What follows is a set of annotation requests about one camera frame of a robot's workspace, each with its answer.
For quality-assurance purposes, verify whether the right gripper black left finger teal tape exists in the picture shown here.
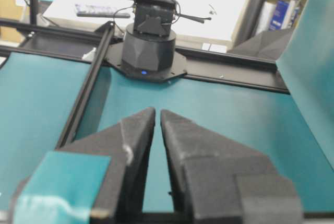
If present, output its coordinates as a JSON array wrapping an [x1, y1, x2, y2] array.
[[8, 107, 156, 223]]

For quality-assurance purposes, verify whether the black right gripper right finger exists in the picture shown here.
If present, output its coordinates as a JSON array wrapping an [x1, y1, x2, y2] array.
[[160, 110, 303, 223]]

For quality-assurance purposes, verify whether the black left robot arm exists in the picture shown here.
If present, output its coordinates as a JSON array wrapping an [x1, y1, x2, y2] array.
[[7, 0, 187, 223]]

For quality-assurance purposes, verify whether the teal backdrop sheet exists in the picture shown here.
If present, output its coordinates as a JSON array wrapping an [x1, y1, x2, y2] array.
[[277, 0, 333, 165]]

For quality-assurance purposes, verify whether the black pen on desk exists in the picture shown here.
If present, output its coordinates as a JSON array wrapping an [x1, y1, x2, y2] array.
[[179, 14, 212, 23]]

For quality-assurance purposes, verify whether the white keyboard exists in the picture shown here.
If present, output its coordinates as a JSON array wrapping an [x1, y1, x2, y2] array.
[[74, 4, 130, 18]]

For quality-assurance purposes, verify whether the white desk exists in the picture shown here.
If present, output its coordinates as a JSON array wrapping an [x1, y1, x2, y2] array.
[[44, 0, 263, 43]]

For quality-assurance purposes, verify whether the blue white box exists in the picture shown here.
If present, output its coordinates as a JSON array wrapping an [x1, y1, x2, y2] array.
[[269, 0, 296, 31]]

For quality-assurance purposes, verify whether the black aluminium extrusion rail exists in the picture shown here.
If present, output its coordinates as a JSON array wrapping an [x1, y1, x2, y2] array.
[[55, 22, 115, 149]]

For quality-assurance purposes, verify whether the black frame rail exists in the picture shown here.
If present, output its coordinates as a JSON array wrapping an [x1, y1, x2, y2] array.
[[1, 18, 289, 94]]

